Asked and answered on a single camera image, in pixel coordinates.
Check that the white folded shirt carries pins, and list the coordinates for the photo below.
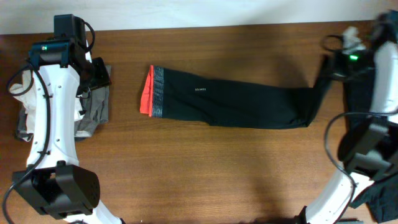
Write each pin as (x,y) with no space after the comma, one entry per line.
(26,120)

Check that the black leggings with pink waistband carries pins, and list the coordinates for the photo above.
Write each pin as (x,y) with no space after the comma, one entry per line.
(173,94)

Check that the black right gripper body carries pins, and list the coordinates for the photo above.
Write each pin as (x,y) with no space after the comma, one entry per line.
(346,65)

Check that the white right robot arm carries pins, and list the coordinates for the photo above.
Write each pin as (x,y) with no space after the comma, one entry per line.
(367,153)

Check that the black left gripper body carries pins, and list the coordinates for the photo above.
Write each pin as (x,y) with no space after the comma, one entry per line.
(96,77)

